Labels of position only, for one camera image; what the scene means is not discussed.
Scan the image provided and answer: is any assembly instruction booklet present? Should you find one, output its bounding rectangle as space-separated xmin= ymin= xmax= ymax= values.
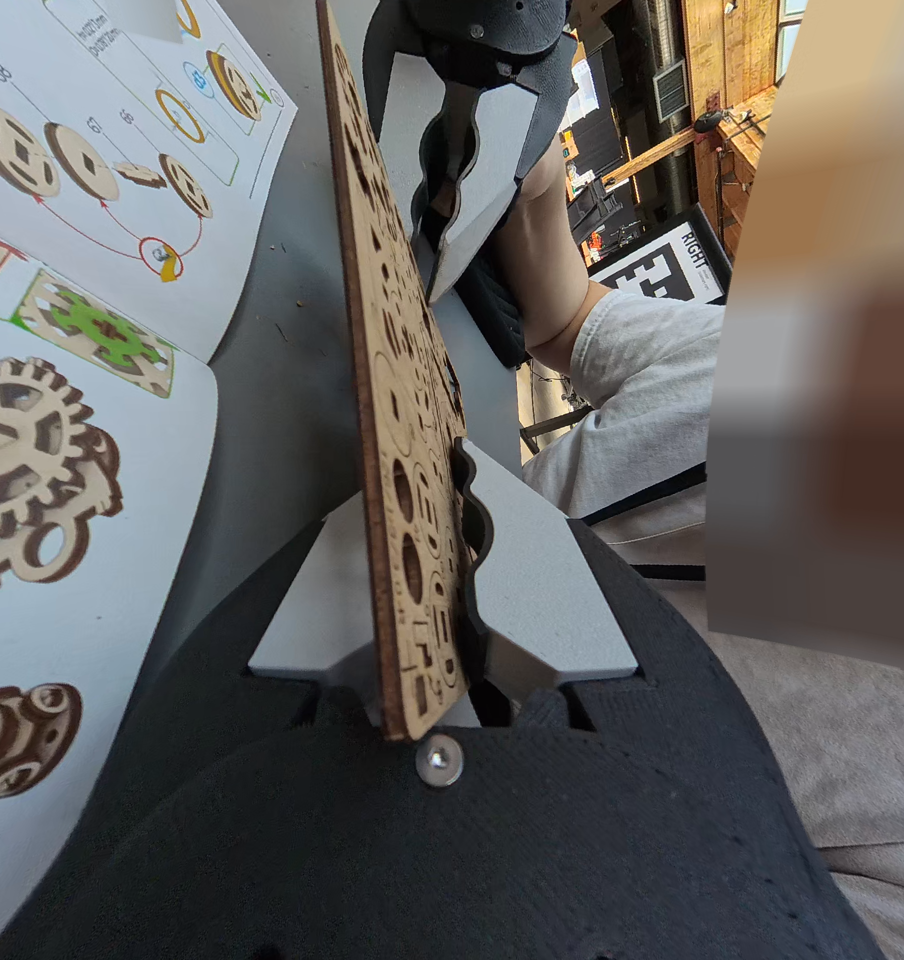
xmin=0 ymin=0 xmax=299 ymax=924

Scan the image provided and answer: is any black white marker board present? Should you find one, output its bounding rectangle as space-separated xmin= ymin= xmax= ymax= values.
xmin=590 ymin=202 xmax=732 ymax=306

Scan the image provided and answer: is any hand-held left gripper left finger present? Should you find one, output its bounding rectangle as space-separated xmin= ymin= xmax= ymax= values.
xmin=248 ymin=491 xmax=384 ymax=725

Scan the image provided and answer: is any wooden laser-cut parts sheet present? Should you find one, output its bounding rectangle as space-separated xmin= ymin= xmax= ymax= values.
xmin=315 ymin=0 xmax=474 ymax=742

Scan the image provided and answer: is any person's right forearm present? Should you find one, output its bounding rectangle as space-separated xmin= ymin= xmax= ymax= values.
xmin=493 ymin=138 xmax=611 ymax=374

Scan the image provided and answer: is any black harness strap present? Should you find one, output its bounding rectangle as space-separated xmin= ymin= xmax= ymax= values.
xmin=579 ymin=461 xmax=708 ymax=582

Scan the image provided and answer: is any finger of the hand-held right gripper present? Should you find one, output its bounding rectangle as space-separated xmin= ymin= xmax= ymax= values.
xmin=425 ymin=84 xmax=541 ymax=305
xmin=377 ymin=52 xmax=447 ymax=250

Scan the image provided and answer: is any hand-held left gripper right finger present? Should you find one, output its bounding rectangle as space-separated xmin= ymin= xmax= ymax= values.
xmin=452 ymin=437 xmax=641 ymax=727

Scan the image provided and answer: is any black padded wrist rest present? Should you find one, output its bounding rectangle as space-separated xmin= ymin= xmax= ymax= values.
xmin=459 ymin=251 xmax=530 ymax=369

